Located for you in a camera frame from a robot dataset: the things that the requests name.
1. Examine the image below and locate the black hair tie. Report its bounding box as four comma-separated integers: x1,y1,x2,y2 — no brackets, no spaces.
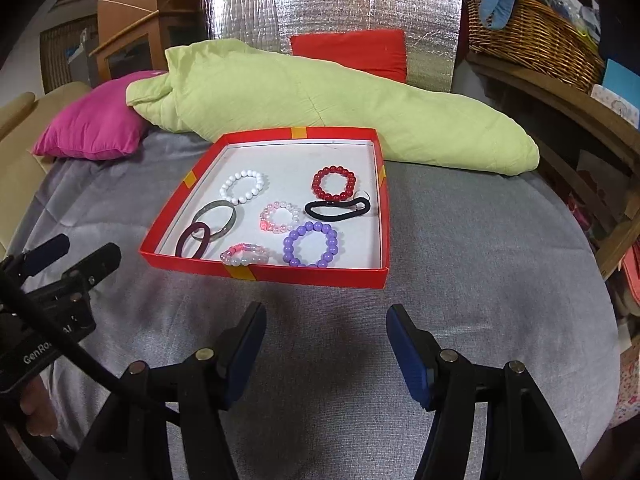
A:
304,195,373,222

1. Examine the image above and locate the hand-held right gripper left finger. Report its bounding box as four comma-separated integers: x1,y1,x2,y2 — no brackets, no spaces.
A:
67,301,268,480

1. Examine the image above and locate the silver foil insulation sheet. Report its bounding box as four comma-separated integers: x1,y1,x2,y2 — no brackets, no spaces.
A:
200,0,463,93

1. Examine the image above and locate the wicker basket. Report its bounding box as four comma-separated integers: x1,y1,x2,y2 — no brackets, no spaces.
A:
465,0,606,93

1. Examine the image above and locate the white patterned box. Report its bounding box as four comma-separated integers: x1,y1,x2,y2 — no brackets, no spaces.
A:
590,85,640,130

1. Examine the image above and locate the clear pink bead bracelet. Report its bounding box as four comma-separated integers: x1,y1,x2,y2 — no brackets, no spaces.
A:
259,199,302,235

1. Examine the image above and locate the wooden shelf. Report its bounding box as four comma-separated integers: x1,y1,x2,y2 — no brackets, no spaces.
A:
465,50,640,281

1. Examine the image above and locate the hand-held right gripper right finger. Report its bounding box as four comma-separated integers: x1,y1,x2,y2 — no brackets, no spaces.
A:
386,304,583,480

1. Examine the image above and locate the floral fabric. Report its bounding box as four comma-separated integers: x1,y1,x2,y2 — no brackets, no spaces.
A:
607,310,640,428

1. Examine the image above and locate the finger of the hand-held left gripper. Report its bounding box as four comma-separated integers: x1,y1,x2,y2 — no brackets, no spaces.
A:
30,242,122,311
0,233,71,286

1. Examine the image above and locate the person's left hand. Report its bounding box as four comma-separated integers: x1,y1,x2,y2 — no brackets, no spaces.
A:
15,374,58,441

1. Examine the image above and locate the maroon hair tie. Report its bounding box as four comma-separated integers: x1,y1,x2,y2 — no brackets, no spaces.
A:
175,221,213,261

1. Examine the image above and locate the red bead bracelet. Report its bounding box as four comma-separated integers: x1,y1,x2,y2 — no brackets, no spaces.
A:
311,166,357,202

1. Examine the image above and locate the purple bead bracelet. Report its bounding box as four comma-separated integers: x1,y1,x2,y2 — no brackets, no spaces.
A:
282,221,340,268

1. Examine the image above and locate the red cardboard box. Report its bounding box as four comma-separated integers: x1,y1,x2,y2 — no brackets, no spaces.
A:
139,127,391,289

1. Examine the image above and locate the grey bed sheet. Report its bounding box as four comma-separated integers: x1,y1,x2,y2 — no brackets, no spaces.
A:
10,127,623,480

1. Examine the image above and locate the pink and white small-bead bracelet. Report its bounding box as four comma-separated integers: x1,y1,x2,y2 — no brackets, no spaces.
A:
220,242,266,267

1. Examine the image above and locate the magenta pillow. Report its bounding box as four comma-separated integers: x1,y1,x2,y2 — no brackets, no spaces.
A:
32,70,168,162

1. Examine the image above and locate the grey metal bangle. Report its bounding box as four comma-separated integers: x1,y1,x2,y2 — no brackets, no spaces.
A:
192,199,238,237

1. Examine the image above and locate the wooden cabinet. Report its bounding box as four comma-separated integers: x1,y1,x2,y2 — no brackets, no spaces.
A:
90,0,211,83

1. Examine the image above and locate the red cushion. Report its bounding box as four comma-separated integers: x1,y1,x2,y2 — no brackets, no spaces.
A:
290,29,408,83

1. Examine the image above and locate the wicker panel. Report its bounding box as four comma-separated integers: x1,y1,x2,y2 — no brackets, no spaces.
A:
40,15,98,93

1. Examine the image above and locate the blue box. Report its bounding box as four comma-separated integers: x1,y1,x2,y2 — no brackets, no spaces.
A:
602,59,640,111

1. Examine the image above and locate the white bead bracelet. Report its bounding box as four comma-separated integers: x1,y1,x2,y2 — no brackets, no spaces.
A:
219,170,266,205

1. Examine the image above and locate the light green blanket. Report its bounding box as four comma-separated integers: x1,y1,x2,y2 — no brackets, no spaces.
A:
125,37,541,177

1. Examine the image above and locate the black cable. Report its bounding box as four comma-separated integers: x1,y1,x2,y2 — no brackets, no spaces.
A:
0,270,181,423

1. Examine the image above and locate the beige chair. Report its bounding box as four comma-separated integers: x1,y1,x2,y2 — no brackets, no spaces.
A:
0,81,93,261

